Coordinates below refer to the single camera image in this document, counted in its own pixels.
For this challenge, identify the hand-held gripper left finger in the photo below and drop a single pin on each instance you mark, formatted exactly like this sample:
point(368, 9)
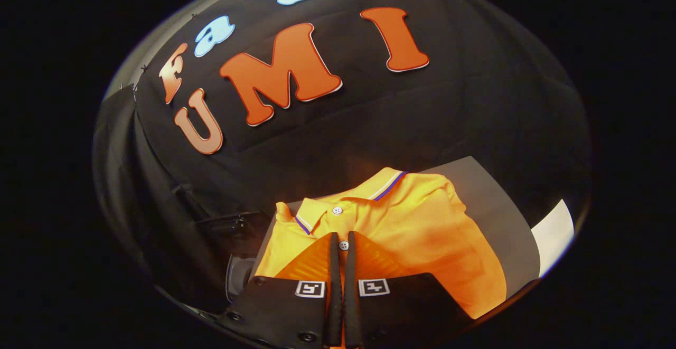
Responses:
point(333, 296)

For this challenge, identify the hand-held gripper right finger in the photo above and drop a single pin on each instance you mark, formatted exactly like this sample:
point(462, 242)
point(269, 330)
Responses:
point(353, 296)

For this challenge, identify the yellow polo shirt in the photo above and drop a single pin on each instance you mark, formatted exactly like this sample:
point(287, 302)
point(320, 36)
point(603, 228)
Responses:
point(422, 233)

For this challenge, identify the dark grey washing machine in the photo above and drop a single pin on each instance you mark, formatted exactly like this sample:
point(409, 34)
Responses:
point(232, 233)

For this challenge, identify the black backdrop cloth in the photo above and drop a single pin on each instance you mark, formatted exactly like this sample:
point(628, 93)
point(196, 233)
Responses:
point(449, 111)

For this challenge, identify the row of black cloth clips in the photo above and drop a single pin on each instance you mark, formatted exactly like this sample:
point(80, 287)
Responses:
point(143, 67)

